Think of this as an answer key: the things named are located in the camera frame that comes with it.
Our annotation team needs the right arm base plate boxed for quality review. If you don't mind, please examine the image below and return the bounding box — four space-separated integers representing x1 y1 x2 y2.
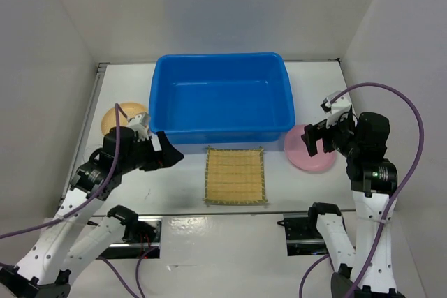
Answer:
277 213 328 256

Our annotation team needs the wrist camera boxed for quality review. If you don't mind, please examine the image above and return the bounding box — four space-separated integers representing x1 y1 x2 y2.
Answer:
321 91 352 115
126 112 150 139

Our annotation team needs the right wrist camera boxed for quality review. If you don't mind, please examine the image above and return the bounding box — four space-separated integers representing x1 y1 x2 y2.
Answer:
321 91 352 115

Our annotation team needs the beige bear plate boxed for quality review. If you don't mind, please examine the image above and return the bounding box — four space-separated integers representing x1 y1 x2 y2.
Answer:
101 102 148 135

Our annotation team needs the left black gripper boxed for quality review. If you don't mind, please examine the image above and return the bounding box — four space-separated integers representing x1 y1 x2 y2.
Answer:
120 130 184 173

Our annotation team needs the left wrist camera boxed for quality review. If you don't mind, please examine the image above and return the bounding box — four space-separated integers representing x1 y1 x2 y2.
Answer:
126 112 150 139

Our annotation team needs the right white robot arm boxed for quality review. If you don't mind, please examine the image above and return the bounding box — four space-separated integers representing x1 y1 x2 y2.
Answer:
302 112 402 297

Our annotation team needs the pink plastic plate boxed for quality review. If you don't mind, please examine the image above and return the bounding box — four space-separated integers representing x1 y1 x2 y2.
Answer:
284 125 337 173

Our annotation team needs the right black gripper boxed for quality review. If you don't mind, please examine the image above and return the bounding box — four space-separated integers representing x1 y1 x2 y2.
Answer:
301 110 361 156

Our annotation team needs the bamboo woven mat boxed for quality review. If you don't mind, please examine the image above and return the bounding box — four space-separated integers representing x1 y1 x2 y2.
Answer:
203 147 268 206

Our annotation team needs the blue plastic bin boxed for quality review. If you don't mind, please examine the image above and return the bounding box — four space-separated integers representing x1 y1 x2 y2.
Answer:
149 52 295 144

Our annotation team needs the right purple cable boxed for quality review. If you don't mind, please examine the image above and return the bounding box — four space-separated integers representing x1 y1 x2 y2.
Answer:
298 82 425 298

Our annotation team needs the purple cable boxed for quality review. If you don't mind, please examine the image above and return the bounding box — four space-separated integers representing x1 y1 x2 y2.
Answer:
298 82 425 298
0 102 147 298

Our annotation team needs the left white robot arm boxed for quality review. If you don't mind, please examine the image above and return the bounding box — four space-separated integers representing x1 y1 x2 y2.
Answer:
1 126 184 297

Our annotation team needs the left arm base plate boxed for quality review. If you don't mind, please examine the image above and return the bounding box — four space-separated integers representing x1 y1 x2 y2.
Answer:
101 217 162 260

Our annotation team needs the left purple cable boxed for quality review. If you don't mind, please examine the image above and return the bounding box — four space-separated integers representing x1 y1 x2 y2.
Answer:
0 102 147 298

